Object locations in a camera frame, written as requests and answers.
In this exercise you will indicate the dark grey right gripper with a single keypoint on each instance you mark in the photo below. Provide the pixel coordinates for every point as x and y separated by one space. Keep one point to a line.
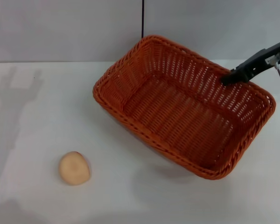
263 59

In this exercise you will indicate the orange woven plastic basket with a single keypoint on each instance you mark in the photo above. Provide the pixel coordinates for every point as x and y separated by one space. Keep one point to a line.
184 116

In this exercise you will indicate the pale peach fruit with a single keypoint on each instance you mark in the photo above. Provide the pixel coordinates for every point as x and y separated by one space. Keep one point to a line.
74 168

